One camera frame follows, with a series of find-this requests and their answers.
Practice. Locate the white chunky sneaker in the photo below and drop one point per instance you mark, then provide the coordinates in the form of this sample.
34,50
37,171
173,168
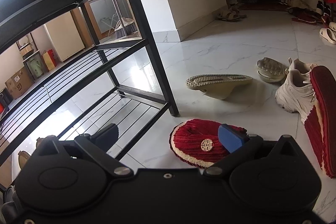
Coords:
294,90

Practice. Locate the white folding stand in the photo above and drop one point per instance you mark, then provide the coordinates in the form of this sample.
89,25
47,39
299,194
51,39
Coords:
109,24

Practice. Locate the green framed gift box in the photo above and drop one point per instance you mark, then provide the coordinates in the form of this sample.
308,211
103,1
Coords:
34,67

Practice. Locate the beige rubber slipper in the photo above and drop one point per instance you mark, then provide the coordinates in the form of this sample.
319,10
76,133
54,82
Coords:
218,79
270,69

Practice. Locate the grey bristle broom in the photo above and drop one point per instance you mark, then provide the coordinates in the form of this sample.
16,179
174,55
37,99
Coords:
126,29

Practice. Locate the flat red slipper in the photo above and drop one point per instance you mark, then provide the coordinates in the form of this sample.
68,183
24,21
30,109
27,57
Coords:
304,19

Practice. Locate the white rubber slipper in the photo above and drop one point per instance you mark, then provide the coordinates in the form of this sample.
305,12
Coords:
326,34

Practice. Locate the red yellow gift bag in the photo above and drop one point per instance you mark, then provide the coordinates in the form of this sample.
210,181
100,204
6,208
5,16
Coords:
49,61

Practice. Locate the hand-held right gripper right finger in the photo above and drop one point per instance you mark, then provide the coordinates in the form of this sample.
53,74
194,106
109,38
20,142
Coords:
231,140

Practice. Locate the dark red door mat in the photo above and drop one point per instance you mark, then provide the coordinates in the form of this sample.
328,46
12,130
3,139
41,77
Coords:
262,6

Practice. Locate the brown cardboard box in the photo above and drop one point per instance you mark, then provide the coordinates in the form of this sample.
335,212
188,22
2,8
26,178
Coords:
18,83

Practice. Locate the white cabinet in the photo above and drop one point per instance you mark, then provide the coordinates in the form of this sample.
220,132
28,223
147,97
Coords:
65,37

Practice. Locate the wooden bucket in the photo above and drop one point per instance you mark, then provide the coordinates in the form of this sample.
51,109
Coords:
26,47

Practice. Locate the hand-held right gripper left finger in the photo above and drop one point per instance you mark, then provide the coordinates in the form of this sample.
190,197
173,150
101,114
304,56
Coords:
108,134

